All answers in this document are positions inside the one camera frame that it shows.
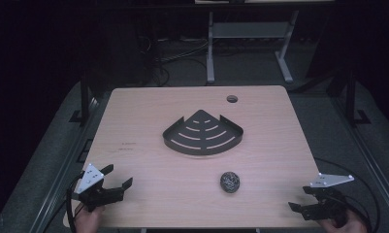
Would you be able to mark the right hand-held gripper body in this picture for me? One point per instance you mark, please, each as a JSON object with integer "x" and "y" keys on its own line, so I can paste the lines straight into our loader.
{"x": 331, "y": 200}

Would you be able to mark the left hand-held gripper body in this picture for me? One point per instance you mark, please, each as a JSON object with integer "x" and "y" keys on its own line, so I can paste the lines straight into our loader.
{"x": 92, "y": 191}

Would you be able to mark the steel wool scouring ball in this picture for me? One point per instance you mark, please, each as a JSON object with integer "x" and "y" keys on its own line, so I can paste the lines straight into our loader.
{"x": 230, "y": 182}

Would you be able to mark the black metal corner shelf rack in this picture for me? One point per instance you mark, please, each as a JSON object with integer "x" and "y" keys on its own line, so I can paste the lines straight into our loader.
{"x": 202, "y": 137}

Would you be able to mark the person's left hand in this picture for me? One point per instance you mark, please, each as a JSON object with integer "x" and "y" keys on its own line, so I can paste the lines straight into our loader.
{"x": 88, "y": 221}

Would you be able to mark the person's right hand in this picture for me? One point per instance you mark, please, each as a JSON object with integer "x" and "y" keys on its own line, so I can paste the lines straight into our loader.
{"x": 350, "y": 225}

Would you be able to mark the grey metal stand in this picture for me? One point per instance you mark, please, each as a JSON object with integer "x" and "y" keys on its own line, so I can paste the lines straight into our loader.
{"x": 247, "y": 29}

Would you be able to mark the aluminium frame rail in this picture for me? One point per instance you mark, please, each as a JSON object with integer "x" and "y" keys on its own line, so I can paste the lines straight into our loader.
{"x": 366, "y": 152}
{"x": 64, "y": 168}

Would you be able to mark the black frame post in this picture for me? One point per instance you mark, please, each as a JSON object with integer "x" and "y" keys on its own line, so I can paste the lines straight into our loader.
{"x": 351, "y": 97}
{"x": 84, "y": 100}

